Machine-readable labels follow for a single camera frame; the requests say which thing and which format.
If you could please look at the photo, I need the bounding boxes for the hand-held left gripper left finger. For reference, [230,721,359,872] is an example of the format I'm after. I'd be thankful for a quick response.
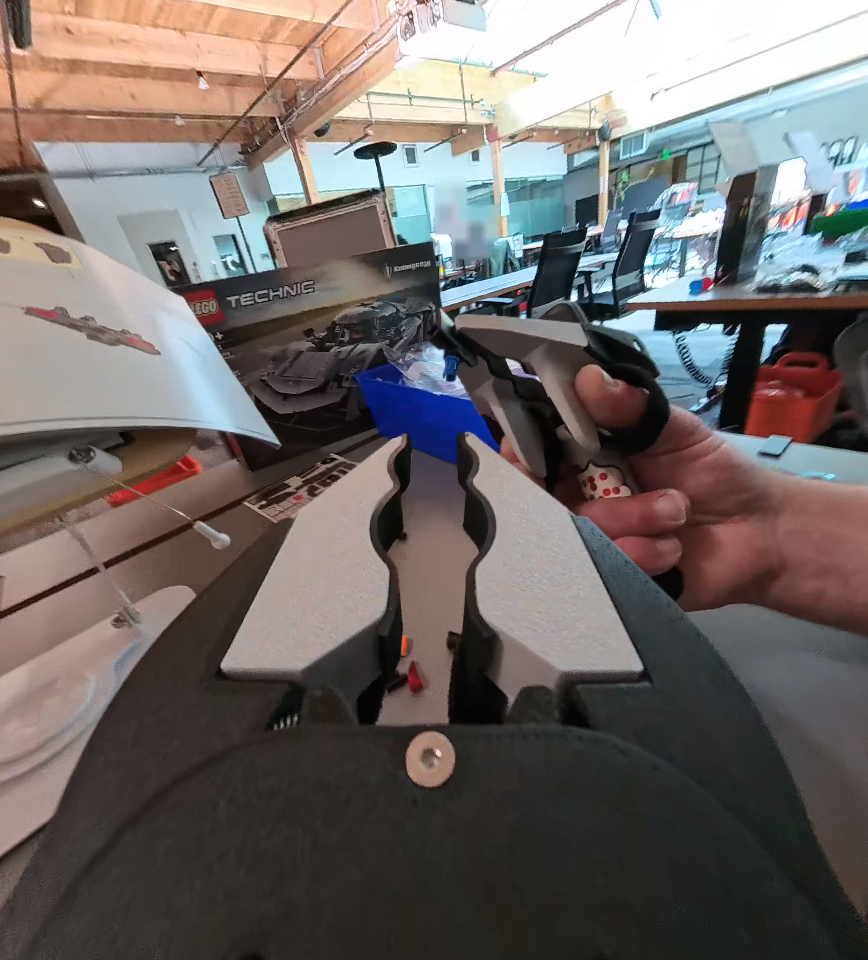
[220,433,414,725]

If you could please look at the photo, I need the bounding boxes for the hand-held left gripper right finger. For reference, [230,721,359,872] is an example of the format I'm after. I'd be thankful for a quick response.
[455,433,646,721]

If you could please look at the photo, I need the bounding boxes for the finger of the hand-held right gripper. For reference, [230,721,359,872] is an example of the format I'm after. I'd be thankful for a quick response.
[455,309,603,451]
[473,371,551,485]

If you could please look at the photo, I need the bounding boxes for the person's right forearm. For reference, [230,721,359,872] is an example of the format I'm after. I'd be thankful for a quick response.
[771,465,868,648]

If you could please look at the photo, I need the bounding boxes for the lego sticker sheet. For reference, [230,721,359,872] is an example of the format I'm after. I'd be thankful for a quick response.
[242,453,360,524]

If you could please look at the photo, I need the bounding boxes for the black lego set box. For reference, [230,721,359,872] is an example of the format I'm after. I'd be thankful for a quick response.
[171,241,444,471]

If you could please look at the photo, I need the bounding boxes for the clear bag of lego parts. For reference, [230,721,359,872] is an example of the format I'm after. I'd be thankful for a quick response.
[751,253,849,295]

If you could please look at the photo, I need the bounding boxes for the lego instruction booklet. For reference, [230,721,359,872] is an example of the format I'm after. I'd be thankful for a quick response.
[0,213,282,459]

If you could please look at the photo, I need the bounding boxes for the person's right hand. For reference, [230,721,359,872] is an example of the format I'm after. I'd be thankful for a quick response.
[500,366,787,612]

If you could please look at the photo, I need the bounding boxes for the long wooden desk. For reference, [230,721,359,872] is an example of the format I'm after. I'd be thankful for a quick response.
[441,266,541,313]

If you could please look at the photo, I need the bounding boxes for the black office chair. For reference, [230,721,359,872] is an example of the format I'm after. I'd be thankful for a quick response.
[526,227,590,318]
[590,210,665,318]

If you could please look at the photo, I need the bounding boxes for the blue plastic bin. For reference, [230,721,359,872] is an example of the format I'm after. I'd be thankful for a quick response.
[355,363,502,466]

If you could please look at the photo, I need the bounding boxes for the clear plastic bags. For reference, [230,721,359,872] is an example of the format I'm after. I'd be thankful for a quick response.
[389,341,480,396]

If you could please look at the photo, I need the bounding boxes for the small red plastic bin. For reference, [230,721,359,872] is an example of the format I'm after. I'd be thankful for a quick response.
[106,455,204,508]

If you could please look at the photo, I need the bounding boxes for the orange plastic crate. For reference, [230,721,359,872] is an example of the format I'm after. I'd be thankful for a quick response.
[745,352,847,445]

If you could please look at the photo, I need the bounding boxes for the grey flight case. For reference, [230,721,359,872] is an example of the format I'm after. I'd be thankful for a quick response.
[263,189,399,271]

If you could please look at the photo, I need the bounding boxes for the black floor lamp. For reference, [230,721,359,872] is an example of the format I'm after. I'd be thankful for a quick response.
[353,141,399,198]

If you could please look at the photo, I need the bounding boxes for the tall black box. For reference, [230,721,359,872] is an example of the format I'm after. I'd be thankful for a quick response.
[713,165,781,288]

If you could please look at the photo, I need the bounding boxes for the wooden desk with black legs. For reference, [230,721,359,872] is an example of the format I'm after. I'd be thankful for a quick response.
[623,281,868,430]

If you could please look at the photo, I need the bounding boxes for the white ceiling projector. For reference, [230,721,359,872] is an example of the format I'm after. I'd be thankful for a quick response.
[396,0,489,48]

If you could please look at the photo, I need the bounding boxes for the black coiled cable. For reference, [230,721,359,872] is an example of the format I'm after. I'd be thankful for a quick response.
[672,328,714,389]

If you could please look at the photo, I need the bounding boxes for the hanging wall sign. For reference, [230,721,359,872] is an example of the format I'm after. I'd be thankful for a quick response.
[209,171,249,221]

